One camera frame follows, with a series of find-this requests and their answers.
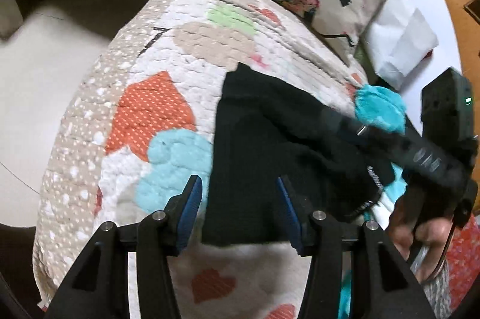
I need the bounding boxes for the black pants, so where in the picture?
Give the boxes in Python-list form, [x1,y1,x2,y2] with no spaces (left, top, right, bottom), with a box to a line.
[202,64,395,247]

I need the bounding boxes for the person's right hand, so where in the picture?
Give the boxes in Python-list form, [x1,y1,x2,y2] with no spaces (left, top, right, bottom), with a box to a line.
[386,195,452,283]

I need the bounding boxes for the teal star fleece blanket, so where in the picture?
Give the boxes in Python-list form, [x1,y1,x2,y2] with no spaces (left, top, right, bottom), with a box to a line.
[337,86,406,318]

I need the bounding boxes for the white pillow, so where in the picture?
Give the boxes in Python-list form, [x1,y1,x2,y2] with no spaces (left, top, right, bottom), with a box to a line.
[363,0,461,90]

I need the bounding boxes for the patchwork heart quilt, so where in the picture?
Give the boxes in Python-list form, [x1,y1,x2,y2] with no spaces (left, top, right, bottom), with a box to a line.
[32,0,368,308]

